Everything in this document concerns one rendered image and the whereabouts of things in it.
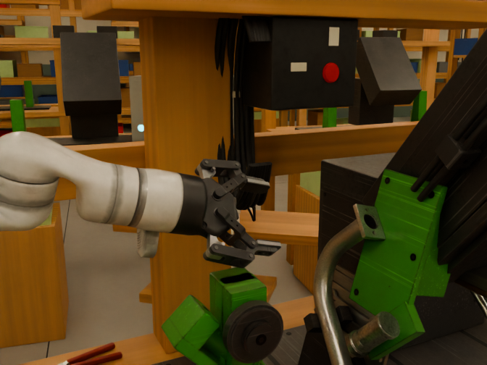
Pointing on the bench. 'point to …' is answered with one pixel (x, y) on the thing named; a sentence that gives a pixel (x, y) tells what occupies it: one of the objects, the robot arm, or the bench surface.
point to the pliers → (94, 355)
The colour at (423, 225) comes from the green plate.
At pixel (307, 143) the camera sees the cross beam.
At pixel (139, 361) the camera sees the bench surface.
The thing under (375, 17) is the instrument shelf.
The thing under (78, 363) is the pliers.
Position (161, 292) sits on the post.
